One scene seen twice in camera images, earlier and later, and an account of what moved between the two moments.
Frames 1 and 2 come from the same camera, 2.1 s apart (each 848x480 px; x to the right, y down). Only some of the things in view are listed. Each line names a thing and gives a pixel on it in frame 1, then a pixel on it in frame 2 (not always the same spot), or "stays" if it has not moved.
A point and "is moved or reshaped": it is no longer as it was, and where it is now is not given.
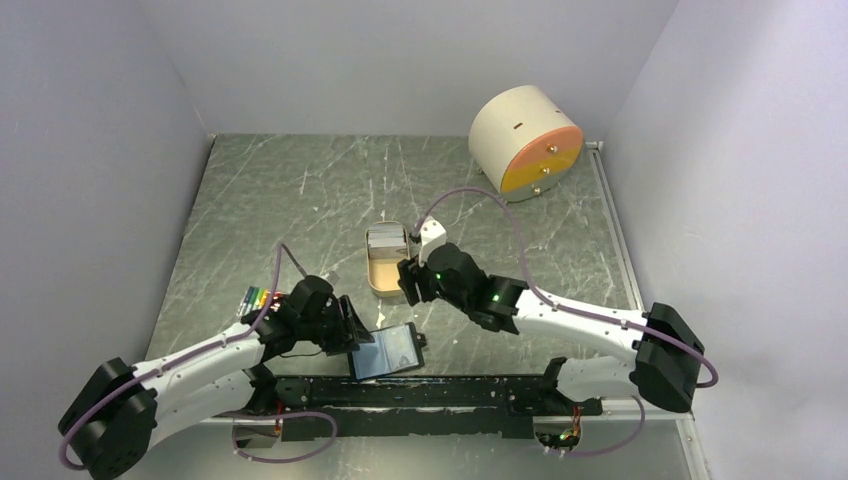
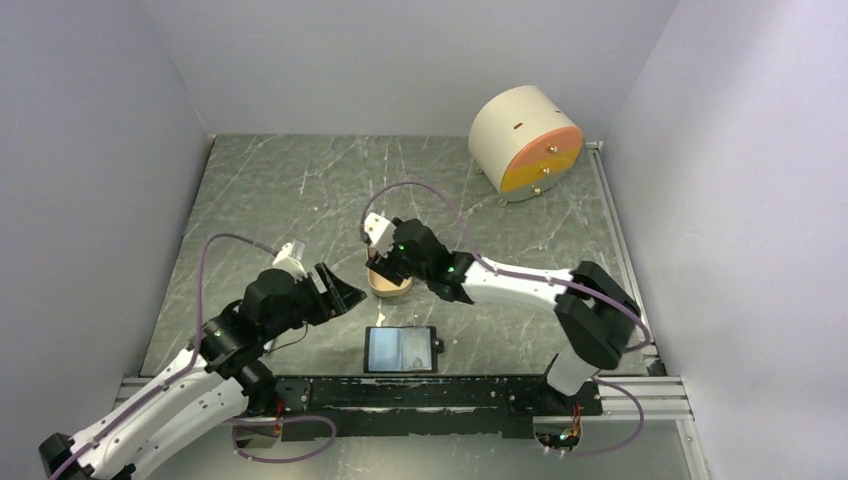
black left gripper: (349, 332) -> (342, 295)
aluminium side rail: (617, 225) stays
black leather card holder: (395, 349) is moved or reshaped
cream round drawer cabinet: (524, 143) stays
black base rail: (490, 407) stays
